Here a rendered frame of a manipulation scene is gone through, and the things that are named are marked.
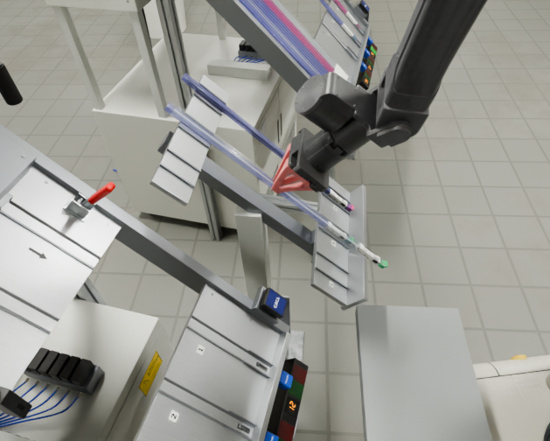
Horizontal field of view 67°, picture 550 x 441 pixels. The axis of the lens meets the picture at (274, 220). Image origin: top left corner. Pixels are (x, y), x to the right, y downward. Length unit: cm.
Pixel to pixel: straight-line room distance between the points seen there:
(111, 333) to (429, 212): 157
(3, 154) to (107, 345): 53
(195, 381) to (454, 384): 55
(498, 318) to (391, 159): 100
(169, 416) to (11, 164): 43
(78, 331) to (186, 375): 43
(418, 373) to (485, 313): 91
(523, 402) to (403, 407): 53
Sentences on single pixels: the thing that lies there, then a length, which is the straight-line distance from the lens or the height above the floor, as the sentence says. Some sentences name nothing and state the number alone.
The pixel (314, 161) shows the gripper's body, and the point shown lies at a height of 108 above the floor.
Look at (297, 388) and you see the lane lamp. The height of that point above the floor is 66.
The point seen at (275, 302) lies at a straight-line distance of 81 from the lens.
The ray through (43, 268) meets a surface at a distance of 68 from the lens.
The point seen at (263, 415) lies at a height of 73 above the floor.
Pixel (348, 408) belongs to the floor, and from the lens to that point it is 158.
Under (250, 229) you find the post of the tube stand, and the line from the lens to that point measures 95.
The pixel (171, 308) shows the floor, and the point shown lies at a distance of 179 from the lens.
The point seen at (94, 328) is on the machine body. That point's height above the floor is 62.
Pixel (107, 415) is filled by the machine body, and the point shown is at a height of 62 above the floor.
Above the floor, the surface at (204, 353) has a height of 82.
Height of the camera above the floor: 149
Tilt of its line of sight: 48 degrees down
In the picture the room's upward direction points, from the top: 3 degrees counter-clockwise
